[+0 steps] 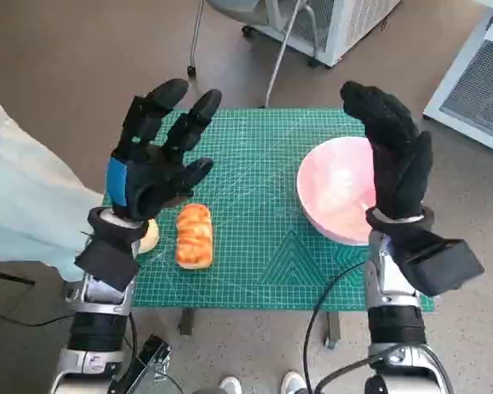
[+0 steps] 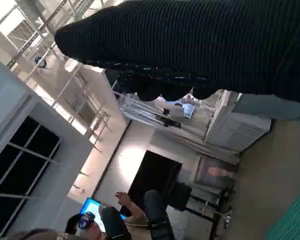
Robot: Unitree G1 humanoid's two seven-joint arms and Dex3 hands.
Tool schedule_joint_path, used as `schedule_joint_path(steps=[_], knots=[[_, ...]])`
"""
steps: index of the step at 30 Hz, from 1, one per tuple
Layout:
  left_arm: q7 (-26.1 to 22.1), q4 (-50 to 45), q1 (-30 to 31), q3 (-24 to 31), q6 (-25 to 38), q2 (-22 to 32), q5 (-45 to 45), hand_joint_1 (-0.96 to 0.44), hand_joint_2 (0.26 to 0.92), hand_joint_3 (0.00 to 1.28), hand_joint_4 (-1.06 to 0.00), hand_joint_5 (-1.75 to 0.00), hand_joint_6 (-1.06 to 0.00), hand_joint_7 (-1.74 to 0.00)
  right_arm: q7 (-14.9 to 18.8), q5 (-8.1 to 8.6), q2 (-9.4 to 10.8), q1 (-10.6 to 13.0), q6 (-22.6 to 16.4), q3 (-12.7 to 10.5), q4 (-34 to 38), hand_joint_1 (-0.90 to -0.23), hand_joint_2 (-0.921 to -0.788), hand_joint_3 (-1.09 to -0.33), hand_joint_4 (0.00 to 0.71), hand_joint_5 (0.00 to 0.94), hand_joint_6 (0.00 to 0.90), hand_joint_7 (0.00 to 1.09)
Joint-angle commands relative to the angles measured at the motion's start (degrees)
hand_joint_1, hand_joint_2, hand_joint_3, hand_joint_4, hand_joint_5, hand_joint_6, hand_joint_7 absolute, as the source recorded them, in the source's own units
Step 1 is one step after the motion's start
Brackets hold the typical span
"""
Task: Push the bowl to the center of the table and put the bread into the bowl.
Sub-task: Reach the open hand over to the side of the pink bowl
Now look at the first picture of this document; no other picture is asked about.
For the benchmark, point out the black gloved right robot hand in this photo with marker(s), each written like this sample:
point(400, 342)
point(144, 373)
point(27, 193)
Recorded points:
point(394, 164)

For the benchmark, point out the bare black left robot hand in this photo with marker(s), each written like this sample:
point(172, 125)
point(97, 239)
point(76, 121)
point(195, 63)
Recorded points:
point(148, 180)

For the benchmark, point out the round toy bread bun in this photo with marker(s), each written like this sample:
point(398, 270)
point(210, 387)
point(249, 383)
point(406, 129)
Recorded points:
point(151, 238)

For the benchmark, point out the pink bowl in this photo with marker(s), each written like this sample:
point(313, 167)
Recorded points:
point(333, 184)

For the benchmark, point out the long orange toy bread loaf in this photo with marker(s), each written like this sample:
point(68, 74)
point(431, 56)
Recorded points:
point(194, 236)

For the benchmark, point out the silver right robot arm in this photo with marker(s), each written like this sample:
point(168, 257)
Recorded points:
point(394, 328)

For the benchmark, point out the green cutting mat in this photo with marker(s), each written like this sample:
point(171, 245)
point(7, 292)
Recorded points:
point(254, 205)

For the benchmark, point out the white cabinet with mesh panel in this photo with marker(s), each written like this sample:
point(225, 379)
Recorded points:
point(345, 33)
point(476, 90)

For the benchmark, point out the grey chair with metal legs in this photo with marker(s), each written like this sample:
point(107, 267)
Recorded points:
point(280, 51)

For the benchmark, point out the black bar on floor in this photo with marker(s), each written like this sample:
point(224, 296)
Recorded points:
point(8, 276)

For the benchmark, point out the dark table leg with caster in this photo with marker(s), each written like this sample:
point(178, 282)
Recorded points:
point(333, 328)

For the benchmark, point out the black metal stand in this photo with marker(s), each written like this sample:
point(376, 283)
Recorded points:
point(148, 361)

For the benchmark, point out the white shoe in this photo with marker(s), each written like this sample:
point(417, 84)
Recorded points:
point(292, 383)
point(230, 386)

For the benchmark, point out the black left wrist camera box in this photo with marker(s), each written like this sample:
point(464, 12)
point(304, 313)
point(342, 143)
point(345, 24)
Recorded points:
point(107, 262)

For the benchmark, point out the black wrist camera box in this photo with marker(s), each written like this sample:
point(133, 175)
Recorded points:
point(107, 262)
point(439, 262)

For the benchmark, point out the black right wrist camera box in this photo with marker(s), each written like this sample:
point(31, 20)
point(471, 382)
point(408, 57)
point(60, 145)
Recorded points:
point(439, 262)

